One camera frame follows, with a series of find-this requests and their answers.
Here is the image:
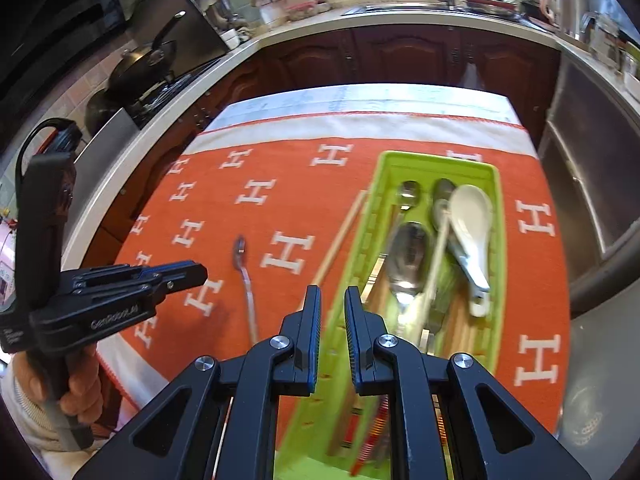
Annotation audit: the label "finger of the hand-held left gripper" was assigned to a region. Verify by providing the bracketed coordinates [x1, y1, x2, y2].
[74, 264, 209, 307]
[61, 259, 200, 287]

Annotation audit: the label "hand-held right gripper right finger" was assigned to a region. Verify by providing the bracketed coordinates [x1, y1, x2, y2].
[344, 286, 591, 480]

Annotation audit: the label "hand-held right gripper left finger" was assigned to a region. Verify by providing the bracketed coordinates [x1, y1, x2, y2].
[72, 284, 323, 480]

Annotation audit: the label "small metal spoon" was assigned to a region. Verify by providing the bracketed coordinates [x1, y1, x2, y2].
[232, 235, 261, 343]

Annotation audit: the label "green plastic tray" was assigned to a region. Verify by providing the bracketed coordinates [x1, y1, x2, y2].
[272, 150, 508, 480]

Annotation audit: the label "large metal spoon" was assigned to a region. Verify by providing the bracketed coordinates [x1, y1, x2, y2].
[387, 221, 436, 311]

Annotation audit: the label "white ceramic spoon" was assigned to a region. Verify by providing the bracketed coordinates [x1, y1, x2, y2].
[445, 184, 493, 318]

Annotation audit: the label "person's left hand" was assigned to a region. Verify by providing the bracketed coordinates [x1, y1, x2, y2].
[54, 347, 106, 429]

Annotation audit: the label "black pot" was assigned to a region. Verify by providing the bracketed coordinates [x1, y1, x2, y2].
[84, 87, 126, 133]

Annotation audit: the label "orange printed tablecloth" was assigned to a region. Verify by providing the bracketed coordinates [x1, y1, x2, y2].
[95, 84, 572, 461]

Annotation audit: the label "stainless gas stove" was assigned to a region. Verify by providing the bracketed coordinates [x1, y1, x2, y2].
[65, 60, 226, 241]

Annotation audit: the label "black frying pan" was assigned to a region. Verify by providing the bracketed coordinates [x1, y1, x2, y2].
[107, 10, 188, 96]

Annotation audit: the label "stainless steel splash panel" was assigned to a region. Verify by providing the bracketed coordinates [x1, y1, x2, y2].
[132, 0, 233, 68]

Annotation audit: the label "dark wooden kitchen cabinets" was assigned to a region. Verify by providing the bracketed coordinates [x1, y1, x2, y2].
[95, 27, 561, 251]

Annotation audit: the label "white kitchen countertop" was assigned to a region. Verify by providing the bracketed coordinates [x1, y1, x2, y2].
[65, 0, 640, 241]

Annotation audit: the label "kitchen sink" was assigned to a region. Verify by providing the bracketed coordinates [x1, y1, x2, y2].
[342, 2, 521, 21]

